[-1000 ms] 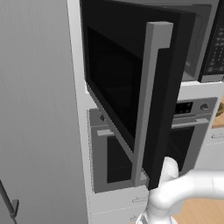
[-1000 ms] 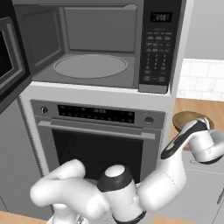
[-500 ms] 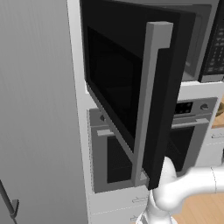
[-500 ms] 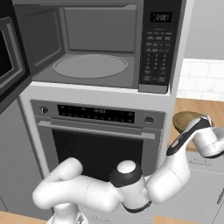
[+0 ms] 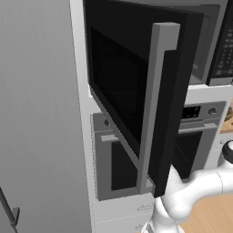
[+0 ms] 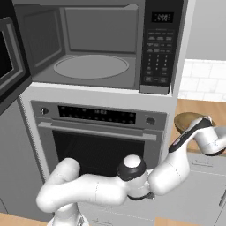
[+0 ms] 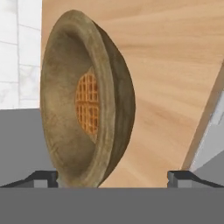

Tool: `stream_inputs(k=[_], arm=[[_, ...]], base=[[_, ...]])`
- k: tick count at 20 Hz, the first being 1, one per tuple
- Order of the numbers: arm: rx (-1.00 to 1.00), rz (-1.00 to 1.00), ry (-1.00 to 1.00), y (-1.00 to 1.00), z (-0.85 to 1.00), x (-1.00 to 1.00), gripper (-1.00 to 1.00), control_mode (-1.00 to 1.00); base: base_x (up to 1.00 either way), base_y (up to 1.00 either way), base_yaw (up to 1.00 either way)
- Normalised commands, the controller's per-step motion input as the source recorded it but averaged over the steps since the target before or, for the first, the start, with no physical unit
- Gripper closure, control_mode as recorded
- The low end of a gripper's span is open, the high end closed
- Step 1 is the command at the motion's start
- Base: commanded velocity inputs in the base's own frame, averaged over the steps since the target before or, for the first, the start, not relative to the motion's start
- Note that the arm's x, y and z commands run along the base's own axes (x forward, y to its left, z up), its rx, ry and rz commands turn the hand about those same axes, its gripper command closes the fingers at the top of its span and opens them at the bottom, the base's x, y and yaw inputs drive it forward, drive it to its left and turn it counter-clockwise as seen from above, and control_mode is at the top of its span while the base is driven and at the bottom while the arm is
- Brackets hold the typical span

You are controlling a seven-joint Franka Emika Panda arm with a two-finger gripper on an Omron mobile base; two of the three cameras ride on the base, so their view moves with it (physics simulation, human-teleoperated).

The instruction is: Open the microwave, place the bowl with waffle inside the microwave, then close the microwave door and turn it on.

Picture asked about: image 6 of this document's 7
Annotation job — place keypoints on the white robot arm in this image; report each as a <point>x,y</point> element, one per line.
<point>88,191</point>

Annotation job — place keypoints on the oven door with dark window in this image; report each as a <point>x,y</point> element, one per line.
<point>97,150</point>

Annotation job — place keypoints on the grey microwave oven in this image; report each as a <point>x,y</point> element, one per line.
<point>159,58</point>

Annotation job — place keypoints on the olive brown bowl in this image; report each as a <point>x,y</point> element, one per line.
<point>184,121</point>

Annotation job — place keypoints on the black microwave door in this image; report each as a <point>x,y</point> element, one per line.
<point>11,67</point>

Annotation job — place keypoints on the grey cupboard door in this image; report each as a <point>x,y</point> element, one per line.
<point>191,203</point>

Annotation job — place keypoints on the stainless steel oven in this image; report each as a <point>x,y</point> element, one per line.
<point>97,113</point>

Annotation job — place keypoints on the white tall appliance cabinet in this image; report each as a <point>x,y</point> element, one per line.
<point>88,93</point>

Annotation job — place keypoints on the round silver oven knob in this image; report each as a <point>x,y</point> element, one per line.
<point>150,120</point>
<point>44,111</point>

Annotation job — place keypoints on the round glass turntable plate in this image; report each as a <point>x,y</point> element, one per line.
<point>91,67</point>

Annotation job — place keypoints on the grey drawer under oven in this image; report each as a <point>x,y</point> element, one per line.
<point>117,213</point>

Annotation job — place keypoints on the grey drawer front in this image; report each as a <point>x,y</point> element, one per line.
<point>206,167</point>

